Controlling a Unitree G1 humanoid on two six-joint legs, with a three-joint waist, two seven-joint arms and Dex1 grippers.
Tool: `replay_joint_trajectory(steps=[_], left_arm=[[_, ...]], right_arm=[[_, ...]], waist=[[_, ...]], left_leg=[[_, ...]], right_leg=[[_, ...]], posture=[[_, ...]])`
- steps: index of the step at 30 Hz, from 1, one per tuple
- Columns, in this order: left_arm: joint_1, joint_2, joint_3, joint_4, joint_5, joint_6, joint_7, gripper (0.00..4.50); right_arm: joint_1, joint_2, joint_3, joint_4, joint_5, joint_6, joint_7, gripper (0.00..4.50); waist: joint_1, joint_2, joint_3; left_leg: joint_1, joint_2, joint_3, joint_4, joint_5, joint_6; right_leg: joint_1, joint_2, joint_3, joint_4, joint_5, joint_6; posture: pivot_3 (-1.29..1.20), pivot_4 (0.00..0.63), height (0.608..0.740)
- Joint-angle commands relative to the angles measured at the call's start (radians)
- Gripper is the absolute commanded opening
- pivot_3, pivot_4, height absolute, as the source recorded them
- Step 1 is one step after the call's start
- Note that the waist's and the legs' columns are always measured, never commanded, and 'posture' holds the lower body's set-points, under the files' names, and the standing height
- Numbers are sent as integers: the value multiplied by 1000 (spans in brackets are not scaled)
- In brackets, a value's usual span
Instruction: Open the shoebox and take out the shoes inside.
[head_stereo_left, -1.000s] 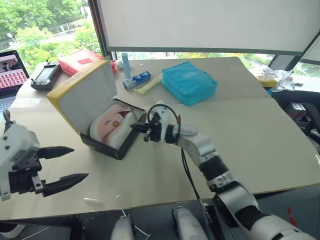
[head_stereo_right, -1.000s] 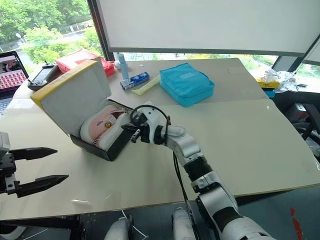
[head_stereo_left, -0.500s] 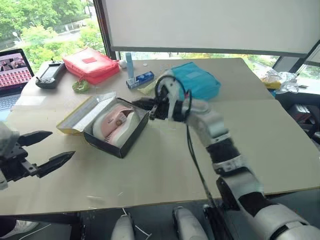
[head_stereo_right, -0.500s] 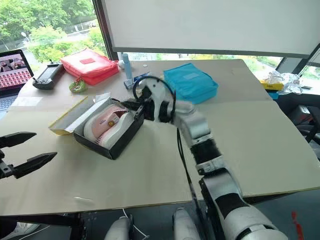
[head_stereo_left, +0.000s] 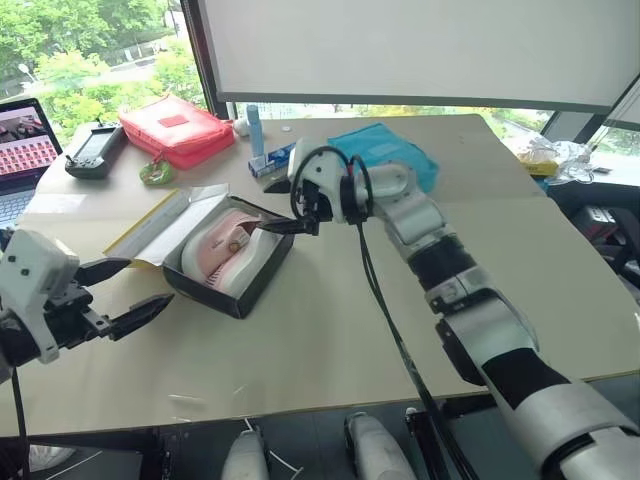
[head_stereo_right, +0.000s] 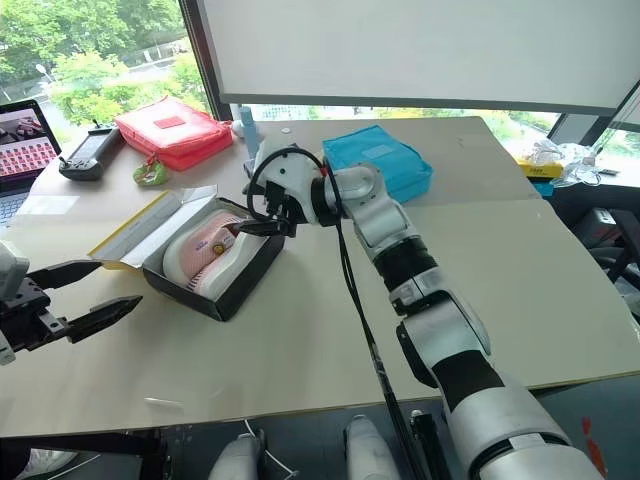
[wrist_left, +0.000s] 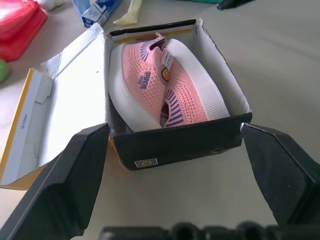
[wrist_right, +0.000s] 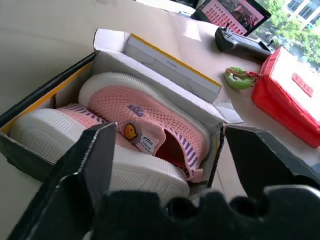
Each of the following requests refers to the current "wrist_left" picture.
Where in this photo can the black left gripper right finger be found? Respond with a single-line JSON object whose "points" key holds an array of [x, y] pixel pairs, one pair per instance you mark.
{"points": [[282, 180]]}

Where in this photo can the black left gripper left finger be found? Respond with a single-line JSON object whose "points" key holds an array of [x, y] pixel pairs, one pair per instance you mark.
{"points": [[57, 185]]}

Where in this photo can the black shoebox with white lid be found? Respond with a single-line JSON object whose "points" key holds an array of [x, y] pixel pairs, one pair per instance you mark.
{"points": [[175, 147]]}

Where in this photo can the pink knit child's shoe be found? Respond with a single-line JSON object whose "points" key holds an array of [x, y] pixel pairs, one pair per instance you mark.
{"points": [[195, 90], [135, 87]]}

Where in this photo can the green round object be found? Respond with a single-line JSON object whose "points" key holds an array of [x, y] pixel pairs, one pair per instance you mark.
{"points": [[3, 71]]}

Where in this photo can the red plastic container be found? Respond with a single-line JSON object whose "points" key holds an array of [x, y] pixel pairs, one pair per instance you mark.
{"points": [[17, 27]]}

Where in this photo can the blue and white carton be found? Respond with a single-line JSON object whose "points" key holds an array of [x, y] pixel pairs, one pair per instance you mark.
{"points": [[96, 11]]}

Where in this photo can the white object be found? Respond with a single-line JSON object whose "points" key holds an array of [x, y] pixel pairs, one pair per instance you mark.
{"points": [[50, 3]]}

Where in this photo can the dark green and black object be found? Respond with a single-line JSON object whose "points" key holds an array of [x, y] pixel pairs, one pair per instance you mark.
{"points": [[230, 3]]}

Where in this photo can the pale yellow rubber glove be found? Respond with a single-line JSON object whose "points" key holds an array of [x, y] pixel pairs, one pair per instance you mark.
{"points": [[130, 13]]}

